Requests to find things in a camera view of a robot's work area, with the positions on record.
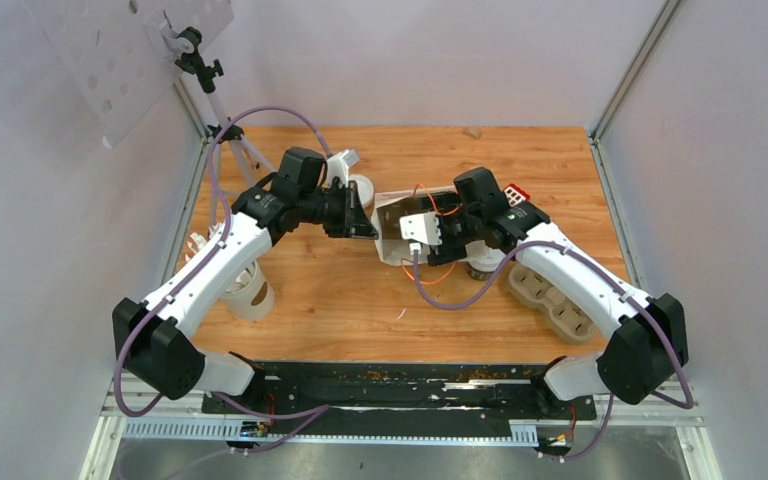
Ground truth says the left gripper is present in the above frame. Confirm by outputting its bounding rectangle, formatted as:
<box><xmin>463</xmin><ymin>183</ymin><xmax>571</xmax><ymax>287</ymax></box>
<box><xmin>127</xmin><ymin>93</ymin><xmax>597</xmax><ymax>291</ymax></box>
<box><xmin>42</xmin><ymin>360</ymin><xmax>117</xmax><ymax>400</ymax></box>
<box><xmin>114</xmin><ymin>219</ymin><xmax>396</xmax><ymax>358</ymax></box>
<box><xmin>300</xmin><ymin>181</ymin><xmax>381</xmax><ymax>240</ymax></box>

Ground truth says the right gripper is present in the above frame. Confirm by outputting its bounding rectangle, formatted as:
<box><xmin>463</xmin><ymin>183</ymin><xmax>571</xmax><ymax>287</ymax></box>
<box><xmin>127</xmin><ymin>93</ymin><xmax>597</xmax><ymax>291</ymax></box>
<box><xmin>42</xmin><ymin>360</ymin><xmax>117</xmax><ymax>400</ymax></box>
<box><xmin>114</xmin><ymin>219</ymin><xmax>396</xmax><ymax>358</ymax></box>
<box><xmin>417</xmin><ymin>194</ymin><xmax>482</xmax><ymax>265</ymax></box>

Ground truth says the paper bag with orange handles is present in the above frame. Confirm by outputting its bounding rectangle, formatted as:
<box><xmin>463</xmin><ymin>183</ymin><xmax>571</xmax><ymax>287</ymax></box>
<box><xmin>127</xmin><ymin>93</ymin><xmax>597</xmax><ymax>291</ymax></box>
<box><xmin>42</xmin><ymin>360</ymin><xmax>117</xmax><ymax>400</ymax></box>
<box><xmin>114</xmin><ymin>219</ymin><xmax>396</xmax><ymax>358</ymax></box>
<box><xmin>372</xmin><ymin>184</ymin><xmax>458</xmax><ymax>281</ymax></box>

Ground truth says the white coffee lid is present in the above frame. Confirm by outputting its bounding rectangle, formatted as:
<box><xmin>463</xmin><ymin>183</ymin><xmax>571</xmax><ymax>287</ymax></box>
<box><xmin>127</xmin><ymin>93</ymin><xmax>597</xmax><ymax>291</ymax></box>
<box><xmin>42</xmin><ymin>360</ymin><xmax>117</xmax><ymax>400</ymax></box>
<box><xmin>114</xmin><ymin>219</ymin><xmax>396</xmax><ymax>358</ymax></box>
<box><xmin>466</xmin><ymin>241</ymin><xmax>505</xmax><ymax>272</ymax></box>

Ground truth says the dark coffee cup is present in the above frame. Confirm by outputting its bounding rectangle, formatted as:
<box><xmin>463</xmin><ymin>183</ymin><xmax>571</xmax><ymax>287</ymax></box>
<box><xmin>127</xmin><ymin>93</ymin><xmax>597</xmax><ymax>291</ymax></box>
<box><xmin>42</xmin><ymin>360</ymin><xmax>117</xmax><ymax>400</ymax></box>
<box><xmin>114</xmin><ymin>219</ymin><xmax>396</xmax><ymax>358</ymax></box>
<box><xmin>466</xmin><ymin>263</ymin><xmax>495</xmax><ymax>281</ymax></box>

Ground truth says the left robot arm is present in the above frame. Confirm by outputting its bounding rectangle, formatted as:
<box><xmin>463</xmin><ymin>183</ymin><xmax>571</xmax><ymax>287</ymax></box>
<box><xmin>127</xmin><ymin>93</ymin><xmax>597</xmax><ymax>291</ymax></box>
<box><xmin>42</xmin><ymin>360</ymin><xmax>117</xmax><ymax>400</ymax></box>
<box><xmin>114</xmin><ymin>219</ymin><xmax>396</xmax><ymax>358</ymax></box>
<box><xmin>112</xmin><ymin>147</ymin><xmax>378</xmax><ymax>413</ymax></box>

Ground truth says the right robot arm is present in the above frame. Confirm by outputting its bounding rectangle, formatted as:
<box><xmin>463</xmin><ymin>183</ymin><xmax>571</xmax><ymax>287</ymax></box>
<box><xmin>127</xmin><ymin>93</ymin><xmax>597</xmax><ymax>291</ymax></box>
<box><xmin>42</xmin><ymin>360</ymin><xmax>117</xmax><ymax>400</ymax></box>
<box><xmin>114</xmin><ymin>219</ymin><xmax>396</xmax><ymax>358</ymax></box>
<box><xmin>400</xmin><ymin>167</ymin><xmax>695</xmax><ymax>418</ymax></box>

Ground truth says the white lid stack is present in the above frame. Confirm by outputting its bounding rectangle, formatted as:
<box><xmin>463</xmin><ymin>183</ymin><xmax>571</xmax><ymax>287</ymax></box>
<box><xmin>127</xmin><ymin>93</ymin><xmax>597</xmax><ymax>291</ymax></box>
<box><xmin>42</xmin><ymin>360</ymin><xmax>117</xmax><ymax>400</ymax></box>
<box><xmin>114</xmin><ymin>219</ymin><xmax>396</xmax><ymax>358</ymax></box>
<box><xmin>349</xmin><ymin>174</ymin><xmax>375</xmax><ymax>211</ymax></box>

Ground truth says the red box with white grid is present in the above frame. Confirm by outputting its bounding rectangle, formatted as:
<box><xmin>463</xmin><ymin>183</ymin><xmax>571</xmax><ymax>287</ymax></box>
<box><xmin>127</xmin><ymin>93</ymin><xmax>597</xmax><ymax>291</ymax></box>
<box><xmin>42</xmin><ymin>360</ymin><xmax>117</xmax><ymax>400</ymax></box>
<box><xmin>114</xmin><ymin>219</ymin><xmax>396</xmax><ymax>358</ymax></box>
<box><xmin>503</xmin><ymin>183</ymin><xmax>530</xmax><ymax>206</ymax></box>

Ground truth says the white cup with paper sleeves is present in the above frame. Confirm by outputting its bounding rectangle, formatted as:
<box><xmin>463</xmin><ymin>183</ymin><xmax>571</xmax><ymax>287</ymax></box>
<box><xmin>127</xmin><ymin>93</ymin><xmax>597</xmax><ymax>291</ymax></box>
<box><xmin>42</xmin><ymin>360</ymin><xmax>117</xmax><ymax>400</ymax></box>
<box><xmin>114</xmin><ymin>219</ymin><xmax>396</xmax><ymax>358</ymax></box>
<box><xmin>180</xmin><ymin>239</ymin><xmax>275</xmax><ymax>326</ymax></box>

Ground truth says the cardboard cup carrier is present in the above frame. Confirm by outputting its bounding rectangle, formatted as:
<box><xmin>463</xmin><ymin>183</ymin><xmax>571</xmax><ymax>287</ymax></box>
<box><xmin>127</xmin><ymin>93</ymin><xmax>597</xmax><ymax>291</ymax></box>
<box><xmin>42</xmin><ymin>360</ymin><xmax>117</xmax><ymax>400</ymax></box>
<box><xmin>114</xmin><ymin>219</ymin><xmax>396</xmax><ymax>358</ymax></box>
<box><xmin>507</xmin><ymin>265</ymin><xmax>598</xmax><ymax>344</ymax></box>

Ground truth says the grey tripod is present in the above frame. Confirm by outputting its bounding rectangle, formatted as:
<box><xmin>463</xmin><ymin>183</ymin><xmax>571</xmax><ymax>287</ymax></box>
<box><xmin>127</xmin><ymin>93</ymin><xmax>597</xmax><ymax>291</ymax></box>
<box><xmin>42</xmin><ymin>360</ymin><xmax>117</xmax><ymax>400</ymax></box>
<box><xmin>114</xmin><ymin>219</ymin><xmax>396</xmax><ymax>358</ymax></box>
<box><xmin>173</xmin><ymin>26</ymin><xmax>279</xmax><ymax>200</ymax></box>

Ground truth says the white perforated panel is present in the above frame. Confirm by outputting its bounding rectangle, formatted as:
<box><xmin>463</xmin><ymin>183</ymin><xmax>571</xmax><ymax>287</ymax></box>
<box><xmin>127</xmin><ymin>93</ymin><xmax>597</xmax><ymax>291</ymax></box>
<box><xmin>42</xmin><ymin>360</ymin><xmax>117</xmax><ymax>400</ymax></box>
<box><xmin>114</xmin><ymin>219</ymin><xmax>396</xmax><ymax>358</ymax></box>
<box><xmin>25</xmin><ymin>0</ymin><xmax>234</xmax><ymax>148</ymax></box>

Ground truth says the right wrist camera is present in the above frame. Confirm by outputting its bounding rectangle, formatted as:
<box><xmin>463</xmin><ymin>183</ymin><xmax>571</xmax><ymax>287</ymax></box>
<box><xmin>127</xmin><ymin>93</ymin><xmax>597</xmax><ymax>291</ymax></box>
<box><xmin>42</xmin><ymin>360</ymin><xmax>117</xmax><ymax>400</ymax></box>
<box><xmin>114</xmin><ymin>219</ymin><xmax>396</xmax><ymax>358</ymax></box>
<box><xmin>399</xmin><ymin>211</ymin><xmax>442</xmax><ymax>246</ymax></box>

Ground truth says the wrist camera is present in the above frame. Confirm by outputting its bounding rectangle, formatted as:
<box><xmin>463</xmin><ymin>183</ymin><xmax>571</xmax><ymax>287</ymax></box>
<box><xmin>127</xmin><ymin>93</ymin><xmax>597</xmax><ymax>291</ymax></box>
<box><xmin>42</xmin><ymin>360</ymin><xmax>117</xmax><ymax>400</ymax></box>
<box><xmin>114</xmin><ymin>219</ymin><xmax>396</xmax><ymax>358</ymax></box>
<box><xmin>325</xmin><ymin>149</ymin><xmax>360</xmax><ymax>188</ymax></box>
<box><xmin>399</xmin><ymin>211</ymin><xmax>442</xmax><ymax>246</ymax></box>

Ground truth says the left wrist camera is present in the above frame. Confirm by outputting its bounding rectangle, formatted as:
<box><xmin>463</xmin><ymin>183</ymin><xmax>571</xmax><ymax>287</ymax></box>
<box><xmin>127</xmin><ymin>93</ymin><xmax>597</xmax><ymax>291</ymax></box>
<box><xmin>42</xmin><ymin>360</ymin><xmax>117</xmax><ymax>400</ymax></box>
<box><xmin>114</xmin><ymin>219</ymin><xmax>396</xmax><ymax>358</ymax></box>
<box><xmin>325</xmin><ymin>149</ymin><xmax>360</xmax><ymax>188</ymax></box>

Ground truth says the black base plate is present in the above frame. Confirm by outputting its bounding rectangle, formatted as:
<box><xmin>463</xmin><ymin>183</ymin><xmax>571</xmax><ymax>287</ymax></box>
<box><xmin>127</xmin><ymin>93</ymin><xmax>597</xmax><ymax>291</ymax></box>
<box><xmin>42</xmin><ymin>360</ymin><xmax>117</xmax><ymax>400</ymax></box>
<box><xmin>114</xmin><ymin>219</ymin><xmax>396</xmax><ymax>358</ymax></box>
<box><xmin>236</xmin><ymin>361</ymin><xmax>597</xmax><ymax>439</ymax></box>

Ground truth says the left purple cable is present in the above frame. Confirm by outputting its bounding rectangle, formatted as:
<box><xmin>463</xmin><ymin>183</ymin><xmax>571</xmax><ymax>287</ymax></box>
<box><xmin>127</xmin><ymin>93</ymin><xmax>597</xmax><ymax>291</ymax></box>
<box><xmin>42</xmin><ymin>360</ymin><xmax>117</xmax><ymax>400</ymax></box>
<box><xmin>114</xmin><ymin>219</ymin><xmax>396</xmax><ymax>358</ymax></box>
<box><xmin>112</xmin><ymin>105</ymin><xmax>334</xmax><ymax>458</ymax></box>

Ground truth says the purple cable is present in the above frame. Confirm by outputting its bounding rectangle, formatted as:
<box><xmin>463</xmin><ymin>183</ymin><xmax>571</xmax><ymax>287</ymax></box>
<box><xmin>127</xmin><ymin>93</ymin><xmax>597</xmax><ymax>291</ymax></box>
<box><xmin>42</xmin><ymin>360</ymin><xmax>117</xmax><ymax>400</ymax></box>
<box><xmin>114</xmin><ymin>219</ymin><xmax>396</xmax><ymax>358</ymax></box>
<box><xmin>410</xmin><ymin>241</ymin><xmax>695</xmax><ymax>462</ymax></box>
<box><xmin>112</xmin><ymin>105</ymin><xmax>334</xmax><ymax>458</ymax></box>

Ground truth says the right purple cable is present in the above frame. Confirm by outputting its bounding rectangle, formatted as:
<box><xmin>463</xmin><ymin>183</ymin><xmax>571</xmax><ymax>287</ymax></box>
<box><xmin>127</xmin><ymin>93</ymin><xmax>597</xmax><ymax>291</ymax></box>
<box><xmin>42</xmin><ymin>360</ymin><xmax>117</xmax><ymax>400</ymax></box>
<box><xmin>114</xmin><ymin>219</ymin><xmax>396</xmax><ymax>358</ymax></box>
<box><xmin>410</xmin><ymin>241</ymin><xmax>695</xmax><ymax>462</ymax></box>

